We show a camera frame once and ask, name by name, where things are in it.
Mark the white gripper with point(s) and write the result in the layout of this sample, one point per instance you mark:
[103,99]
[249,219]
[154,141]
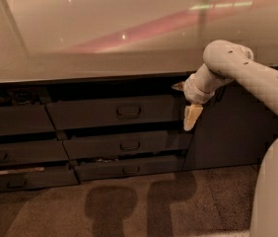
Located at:
[192,91]

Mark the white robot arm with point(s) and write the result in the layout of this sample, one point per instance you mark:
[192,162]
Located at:
[224,62]

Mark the dark grey cabinet door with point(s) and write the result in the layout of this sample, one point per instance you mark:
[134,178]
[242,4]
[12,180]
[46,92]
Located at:
[233,129]

